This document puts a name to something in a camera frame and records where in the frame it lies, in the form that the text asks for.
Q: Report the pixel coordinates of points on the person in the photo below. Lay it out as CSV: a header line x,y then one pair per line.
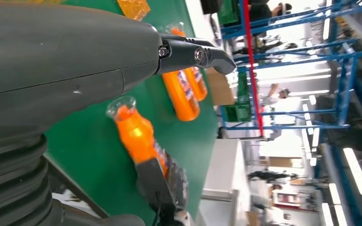
x,y
268,176
273,98
262,9

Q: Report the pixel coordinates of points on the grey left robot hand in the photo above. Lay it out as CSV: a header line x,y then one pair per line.
x,y
59,56

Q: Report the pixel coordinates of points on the orange detergent bottle clear cap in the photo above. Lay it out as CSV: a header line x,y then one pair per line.
x,y
201,90
181,106
134,134

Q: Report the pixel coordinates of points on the green plastic crate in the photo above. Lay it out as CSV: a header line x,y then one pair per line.
x,y
227,12
240,112

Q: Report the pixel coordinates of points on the white board table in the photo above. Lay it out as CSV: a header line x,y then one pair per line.
x,y
221,168

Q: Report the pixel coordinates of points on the brown cardboard box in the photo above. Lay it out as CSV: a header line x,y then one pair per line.
x,y
220,90

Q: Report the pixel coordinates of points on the blue metal rack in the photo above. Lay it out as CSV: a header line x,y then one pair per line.
x,y
293,127

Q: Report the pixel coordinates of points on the yellow taped cardboard mat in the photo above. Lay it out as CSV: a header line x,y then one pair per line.
x,y
134,7

